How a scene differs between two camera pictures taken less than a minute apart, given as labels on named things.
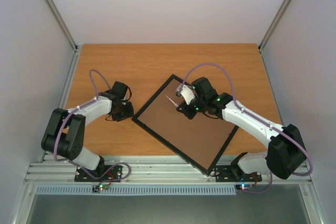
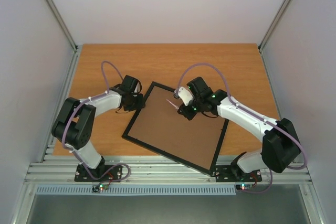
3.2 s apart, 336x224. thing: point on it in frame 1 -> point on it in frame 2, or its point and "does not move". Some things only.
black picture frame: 202,139 -> 165,154
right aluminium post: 282,11 does not move
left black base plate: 114,175 does not move
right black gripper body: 185,108 does not move
